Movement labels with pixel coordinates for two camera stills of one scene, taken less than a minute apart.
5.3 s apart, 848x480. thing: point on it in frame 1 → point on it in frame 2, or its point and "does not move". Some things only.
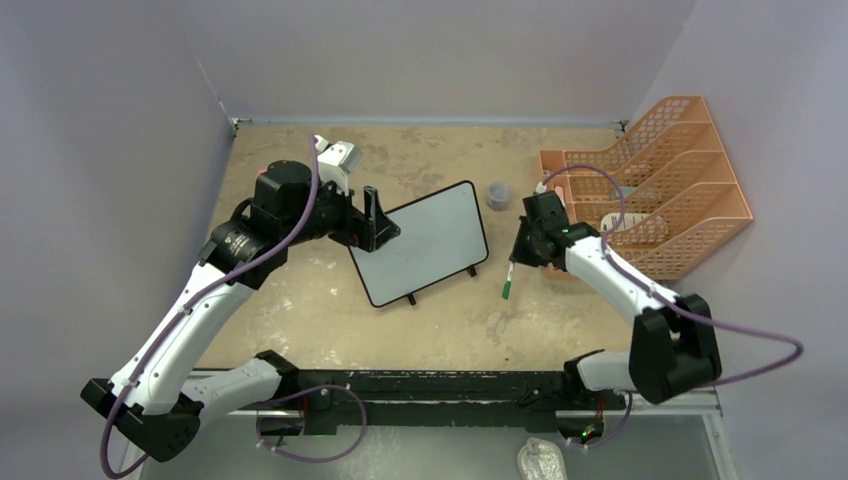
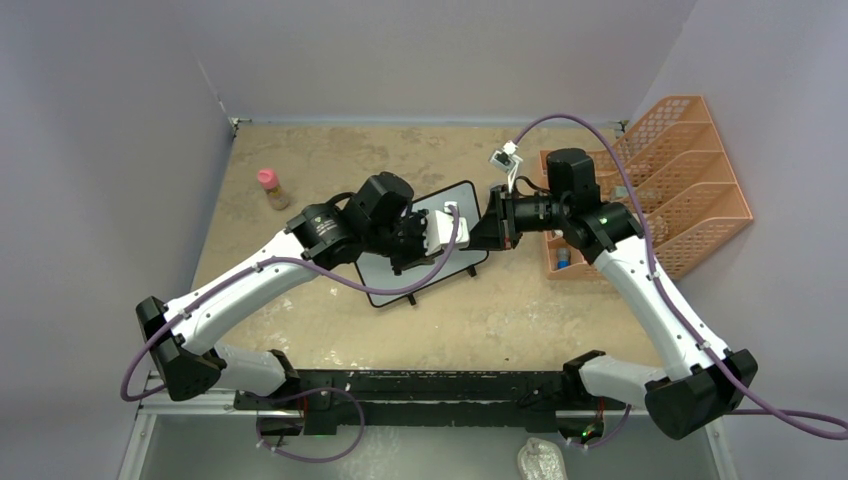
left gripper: x=365 y=230 → x=418 y=221
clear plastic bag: x=541 y=460 does not move
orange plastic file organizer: x=663 y=197 does not move
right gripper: x=518 y=254 → x=500 y=227
